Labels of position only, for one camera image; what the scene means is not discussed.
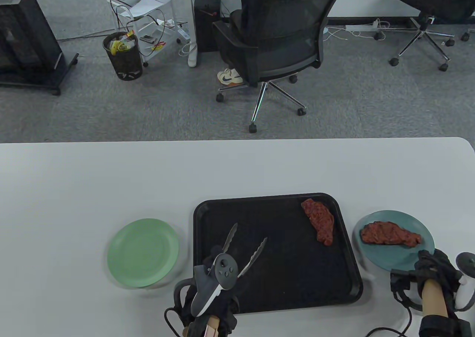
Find person's right hand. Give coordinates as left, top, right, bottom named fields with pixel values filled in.
left=414, top=249, right=462, bottom=315

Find person's left hand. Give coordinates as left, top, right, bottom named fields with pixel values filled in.
left=180, top=245, right=240, bottom=330

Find grey tracking controller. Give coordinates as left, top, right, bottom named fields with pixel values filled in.
left=190, top=253, right=239, bottom=317
left=455, top=252, right=475, bottom=311

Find teal blue plate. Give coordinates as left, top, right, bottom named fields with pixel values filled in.
left=354, top=210, right=435, bottom=272

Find long red steak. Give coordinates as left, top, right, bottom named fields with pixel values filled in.
left=360, top=221, right=423, bottom=248

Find red-handled metal kitchen tongs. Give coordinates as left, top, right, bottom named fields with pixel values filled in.
left=210, top=223, right=268, bottom=278

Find green plate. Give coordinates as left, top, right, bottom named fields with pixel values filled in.
left=107, top=218, right=180, bottom=288

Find chunky red steak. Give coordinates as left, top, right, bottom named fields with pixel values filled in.
left=301, top=199, right=335, bottom=246

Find person's right forearm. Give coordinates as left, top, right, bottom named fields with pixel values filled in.
left=421, top=279, right=470, bottom=337

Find person's left forearm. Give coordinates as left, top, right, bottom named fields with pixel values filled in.
left=184, top=314, right=227, bottom=337

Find black plastic tray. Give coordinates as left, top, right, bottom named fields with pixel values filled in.
left=193, top=193, right=363, bottom=314

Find black mesh waste bin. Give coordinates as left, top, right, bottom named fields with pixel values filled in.
left=103, top=32, right=144, bottom=81

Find black mesh office chair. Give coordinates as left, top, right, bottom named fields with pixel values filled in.
left=212, top=0, right=351, bottom=133

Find black computer tower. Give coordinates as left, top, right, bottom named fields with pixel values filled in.
left=194, top=0, right=222, bottom=53

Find white paper sheets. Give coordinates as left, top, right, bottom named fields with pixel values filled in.
left=128, top=0, right=166, bottom=18

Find black wheeled cabinet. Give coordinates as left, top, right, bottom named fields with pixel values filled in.
left=0, top=0, right=79, bottom=95

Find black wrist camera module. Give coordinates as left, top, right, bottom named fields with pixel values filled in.
left=390, top=269, right=423, bottom=310

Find white wire cart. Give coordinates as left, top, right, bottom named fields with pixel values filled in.
left=100, top=0, right=191, bottom=67

